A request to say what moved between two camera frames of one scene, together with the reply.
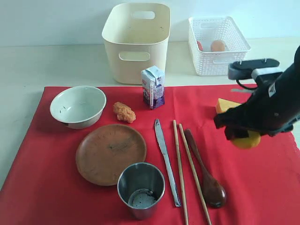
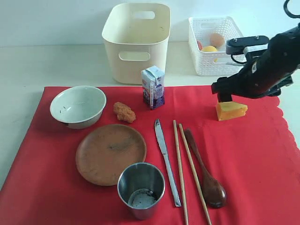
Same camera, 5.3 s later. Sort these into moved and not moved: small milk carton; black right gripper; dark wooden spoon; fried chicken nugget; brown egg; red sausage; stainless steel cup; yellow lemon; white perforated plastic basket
Moved: yellow lemon; black right gripper; brown egg
Not moved: fried chicken nugget; stainless steel cup; red sausage; white perforated plastic basket; dark wooden spoon; small milk carton
